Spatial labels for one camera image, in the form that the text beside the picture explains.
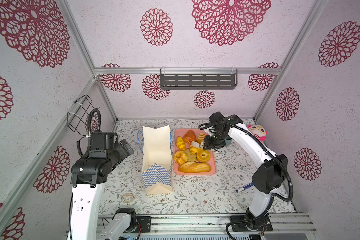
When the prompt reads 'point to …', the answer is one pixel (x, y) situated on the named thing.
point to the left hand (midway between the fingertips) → (120, 153)
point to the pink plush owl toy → (259, 131)
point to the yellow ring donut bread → (203, 156)
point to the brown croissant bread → (189, 137)
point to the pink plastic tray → (212, 160)
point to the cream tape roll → (128, 197)
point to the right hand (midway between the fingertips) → (207, 146)
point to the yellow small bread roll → (180, 144)
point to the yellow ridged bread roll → (193, 150)
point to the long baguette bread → (194, 167)
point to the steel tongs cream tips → (196, 144)
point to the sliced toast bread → (191, 157)
